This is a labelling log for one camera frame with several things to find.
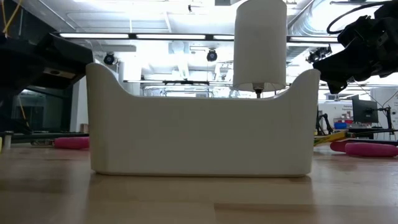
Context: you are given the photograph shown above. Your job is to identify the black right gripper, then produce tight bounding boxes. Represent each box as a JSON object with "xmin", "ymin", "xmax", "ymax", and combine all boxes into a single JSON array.
[{"xmin": 312, "ymin": 30, "xmax": 398, "ymax": 95}]

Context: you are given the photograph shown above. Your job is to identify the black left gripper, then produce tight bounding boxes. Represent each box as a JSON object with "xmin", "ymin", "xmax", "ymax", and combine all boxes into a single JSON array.
[{"xmin": 18, "ymin": 33, "xmax": 94, "ymax": 90}]

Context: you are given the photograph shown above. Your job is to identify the yellow crayon box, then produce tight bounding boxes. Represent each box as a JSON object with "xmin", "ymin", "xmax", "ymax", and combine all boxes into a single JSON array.
[{"xmin": 313, "ymin": 131, "xmax": 348, "ymax": 146}]

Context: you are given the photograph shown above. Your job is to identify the pink handled scissors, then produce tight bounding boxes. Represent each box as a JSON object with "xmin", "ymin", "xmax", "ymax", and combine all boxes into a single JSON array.
[
  {"xmin": 30, "ymin": 136, "xmax": 90, "ymax": 150},
  {"xmin": 330, "ymin": 139, "xmax": 398, "ymax": 158}
]

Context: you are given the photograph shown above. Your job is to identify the black ceiling spotlight cluster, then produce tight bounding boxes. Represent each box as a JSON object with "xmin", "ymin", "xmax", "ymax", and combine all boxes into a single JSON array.
[{"xmin": 305, "ymin": 44, "xmax": 333, "ymax": 65}]

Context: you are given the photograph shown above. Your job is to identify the black computer monitor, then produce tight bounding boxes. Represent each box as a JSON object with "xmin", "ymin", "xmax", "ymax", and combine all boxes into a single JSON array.
[{"xmin": 351, "ymin": 95, "xmax": 379, "ymax": 124}]

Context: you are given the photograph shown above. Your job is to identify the white shade wooden base lamp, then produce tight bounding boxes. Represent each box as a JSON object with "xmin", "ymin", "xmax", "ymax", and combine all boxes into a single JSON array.
[{"xmin": 232, "ymin": 0, "xmax": 288, "ymax": 99}]

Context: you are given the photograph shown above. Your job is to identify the white plastic storage bin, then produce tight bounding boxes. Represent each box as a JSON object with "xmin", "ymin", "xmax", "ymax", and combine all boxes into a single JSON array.
[{"xmin": 86, "ymin": 62, "xmax": 321, "ymax": 177}]

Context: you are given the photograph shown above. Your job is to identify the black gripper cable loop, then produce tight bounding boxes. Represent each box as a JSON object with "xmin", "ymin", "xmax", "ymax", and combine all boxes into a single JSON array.
[{"xmin": 326, "ymin": 0, "xmax": 384, "ymax": 35}]

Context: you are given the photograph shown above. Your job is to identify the silver ventilation duct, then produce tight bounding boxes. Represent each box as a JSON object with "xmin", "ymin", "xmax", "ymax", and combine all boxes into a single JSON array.
[{"xmin": 287, "ymin": 0, "xmax": 331, "ymax": 37}]

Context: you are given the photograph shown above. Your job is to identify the black aluminium table frame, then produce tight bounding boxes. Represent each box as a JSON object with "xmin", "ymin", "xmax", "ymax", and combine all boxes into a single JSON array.
[{"xmin": 0, "ymin": 129, "xmax": 398, "ymax": 147}]

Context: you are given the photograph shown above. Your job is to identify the yellow extension cable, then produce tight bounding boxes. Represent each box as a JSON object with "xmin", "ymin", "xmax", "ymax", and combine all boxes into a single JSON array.
[{"xmin": 1, "ymin": 0, "xmax": 30, "ymax": 130}]

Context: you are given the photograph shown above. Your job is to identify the grey metal post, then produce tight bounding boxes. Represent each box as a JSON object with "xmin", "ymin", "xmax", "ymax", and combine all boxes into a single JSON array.
[{"xmin": 2, "ymin": 130, "xmax": 14, "ymax": 149}]

